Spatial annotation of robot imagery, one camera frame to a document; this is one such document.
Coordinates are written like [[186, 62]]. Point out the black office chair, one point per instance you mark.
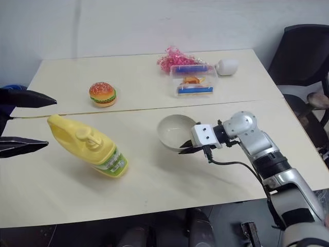
[[298, 54]]

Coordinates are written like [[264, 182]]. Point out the blue and tan bar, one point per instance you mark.
[[194, 90], [191, 69]]

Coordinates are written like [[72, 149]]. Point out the blue object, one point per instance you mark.
[[13, 87]]

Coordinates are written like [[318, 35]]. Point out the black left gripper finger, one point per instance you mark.
[[30, 99], [23, 146]]

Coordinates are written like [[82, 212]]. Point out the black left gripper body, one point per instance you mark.
[[3, 121]]

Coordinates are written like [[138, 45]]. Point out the yellow pump bottle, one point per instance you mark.
[[87, 144]]

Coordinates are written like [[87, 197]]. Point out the small white cup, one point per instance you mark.
[[227, 67]]

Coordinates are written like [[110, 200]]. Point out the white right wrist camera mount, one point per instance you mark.
[[205, 135]]

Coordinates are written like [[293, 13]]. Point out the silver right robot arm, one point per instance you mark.
[[259, 140]]

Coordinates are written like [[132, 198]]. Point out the orange toy food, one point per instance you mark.
[[191, 79]]

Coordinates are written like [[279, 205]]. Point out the clear plastic container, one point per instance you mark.
[[192, 82]]

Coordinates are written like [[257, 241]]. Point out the white ceramic bowl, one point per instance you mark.
[[171, 132]]

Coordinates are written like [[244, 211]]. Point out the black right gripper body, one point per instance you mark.
[[198, 148]]

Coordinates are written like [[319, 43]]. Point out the toy hamburger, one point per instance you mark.
[[102, 94]]

